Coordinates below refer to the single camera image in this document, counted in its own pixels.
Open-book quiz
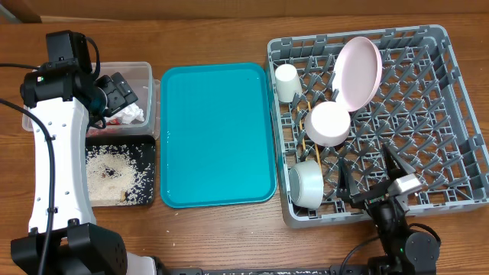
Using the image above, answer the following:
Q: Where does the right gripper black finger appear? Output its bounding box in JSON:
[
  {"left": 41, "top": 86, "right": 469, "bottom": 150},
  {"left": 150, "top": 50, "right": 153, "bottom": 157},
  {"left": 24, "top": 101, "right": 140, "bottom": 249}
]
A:
[
  {"left": 382, "top": 144, "right": 416, "bottom": 180},
  {"left": 336, "top": 160, "right": 360, "bottom": 201}
]

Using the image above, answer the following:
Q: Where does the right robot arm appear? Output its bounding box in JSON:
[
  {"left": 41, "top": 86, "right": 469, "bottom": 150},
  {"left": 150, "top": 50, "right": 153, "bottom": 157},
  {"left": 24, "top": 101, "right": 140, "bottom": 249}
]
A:
[{"left": 336, "top": 145, "right": 442, "bottom": 274}]

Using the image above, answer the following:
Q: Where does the black plastic tray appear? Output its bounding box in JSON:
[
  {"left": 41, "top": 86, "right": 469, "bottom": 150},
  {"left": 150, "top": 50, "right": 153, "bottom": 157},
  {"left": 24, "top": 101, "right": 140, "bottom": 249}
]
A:
[{"left": 84, "top": 134, "right": 157, "bottom": 208}]

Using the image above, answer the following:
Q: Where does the red snack wrapper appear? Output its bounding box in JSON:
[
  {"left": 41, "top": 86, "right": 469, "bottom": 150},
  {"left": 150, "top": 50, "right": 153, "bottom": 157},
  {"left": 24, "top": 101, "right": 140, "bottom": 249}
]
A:
[{"left": 105, "top": 118, "right": 120, "bottom": 126}]

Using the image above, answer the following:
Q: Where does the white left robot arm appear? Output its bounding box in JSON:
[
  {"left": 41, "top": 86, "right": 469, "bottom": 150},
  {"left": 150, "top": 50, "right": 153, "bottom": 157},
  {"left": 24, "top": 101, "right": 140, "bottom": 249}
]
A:
[{"left": 11, "top": 31, "right": 138, "bottom": 274}]

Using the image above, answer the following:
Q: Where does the pink bowl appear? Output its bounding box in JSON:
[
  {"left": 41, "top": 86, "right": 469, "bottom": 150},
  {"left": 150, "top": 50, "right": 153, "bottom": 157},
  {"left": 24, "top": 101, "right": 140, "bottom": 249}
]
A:
[{"left": 305, "top": 102, "right": 351, "bottom": 147}]

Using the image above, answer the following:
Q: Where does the wooden chopstick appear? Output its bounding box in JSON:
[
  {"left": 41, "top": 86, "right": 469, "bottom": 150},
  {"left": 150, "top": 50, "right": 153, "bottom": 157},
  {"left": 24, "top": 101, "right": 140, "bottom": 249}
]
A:
[
  {"left": 296, "top": 106, "right": 306, "bottom": 152},
  {"left": 307, "top": 102, "right": 322, "bottom": 169}
]

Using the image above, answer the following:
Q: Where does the white napkin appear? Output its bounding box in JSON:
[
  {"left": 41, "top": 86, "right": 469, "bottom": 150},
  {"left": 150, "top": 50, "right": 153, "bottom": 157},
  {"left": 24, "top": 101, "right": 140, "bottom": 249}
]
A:
[{"left": 108, "top": 103, "right": 144, "bottom": 125}]

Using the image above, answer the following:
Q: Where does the white rice pile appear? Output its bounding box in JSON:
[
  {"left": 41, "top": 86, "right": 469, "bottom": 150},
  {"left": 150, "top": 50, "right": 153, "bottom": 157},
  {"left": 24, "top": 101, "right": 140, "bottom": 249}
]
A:
[{"left": 85, "top": 144, "right": 154, "bottom": 205}]

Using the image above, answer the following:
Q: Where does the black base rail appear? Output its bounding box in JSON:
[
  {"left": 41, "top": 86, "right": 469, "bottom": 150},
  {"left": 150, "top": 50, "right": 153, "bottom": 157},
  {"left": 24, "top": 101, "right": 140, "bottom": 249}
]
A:
[{"left": 125, "top": 259, "right": 436, "bottom": 275}]

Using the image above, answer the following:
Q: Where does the white plate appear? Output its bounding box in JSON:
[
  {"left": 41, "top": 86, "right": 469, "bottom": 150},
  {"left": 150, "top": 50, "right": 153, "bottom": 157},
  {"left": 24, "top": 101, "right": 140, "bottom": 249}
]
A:
[{"left": 332, "top": 37, "right": 382, "bottom": 112}]

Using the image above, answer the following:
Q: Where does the grey bowl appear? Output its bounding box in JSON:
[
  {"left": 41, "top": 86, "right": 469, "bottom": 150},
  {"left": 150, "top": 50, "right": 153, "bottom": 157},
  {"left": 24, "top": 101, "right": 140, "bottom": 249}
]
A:
[{"left": 289, "top": 160, "right": 324, "bottom": 209}]

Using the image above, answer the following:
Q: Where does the grey dish rack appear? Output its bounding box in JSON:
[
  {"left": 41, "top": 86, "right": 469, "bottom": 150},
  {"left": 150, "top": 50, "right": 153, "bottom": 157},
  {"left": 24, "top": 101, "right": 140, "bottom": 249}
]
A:
[{"left": 266, "top": 24, "right": 488, "bottom": 228}]

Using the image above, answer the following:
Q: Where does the cream cup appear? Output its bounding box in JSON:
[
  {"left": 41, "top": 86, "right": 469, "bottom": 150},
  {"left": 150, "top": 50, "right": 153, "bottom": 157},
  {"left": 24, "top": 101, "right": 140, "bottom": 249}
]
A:
[{"left": 275, "top": 64, "right": 303, "bottom": 103}]

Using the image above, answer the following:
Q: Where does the clear plastic bin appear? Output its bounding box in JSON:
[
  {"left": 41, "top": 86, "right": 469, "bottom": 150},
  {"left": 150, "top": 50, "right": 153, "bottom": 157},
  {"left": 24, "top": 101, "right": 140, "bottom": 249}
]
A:
[{"left": 20, "top": 62, "right": 155, "bottom": 145}]

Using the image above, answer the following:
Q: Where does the teal serving tray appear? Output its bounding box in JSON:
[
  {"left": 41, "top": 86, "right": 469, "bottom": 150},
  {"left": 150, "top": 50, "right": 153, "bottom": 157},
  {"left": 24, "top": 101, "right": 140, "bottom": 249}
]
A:
[{"left": 160, "top": 63, "right": 277, "bottom": 209}]

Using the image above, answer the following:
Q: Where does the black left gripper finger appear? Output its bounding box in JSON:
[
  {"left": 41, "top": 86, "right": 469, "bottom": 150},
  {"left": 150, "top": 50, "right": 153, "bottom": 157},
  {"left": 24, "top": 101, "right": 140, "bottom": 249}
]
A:
[
  {"left": 109, "top": 73, "right": 138, "bottom": 109},
  {"left": 96, "top": 75, "right": 121, "bottom": 117}
]

